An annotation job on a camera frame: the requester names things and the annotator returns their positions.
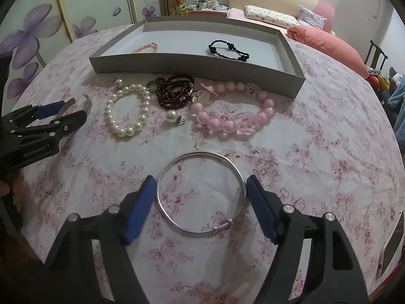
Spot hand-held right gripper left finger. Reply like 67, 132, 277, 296
41, 175, 158, 304

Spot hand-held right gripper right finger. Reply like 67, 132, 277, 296
245, 175, 371, 304

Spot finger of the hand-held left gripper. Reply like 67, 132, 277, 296
9, 110, 87, 140
6, 101, 66, 129

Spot silver cuff bracelet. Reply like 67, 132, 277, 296
58, 95, 94, 116

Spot thin silver bangle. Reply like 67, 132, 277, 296
156, 151, 247, 233

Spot dark red bead bracelet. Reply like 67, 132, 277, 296
156, 74, 195, 109

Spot single pearl pendant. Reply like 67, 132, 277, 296
166, 110, 186, 127

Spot large pink bead bracelet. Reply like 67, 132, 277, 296
190, 81, 275, 135

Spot grey cardboard tray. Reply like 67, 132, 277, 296
89, 17, 306, 99

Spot pink floral tablecloth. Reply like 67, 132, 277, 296
13, 22, 405, 304

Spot flower print wardrobe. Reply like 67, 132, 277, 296
0, 0, 168, 102

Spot white smartphone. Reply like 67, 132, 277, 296
375, 225, 405, 282

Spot red yellow plush toys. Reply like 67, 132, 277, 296
368, 73, 390, 94

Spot pink beige nightstand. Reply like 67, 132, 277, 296
189, 8, 228, 19

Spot folded salmon pink quilt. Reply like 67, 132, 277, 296
286, 25, 371, 78

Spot blue plush garment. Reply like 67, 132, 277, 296
388, 73, 405, 127

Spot dark wooden chair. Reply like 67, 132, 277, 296
365, 40, 388, 70

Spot floral white pillow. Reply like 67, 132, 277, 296
245, 5, 301, 27

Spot small lilac pillow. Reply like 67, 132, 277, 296
297, 6, 327, 30

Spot pink headboard panel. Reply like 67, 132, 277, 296
313, 0, 335, 34

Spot pink pearl bracelet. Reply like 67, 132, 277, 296
132, 42, 159, 54

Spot clear crystal bead bracelet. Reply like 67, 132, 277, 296
191, 90, 215, 105

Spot black bead bracelet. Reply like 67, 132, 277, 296
208, 40, 250, 62

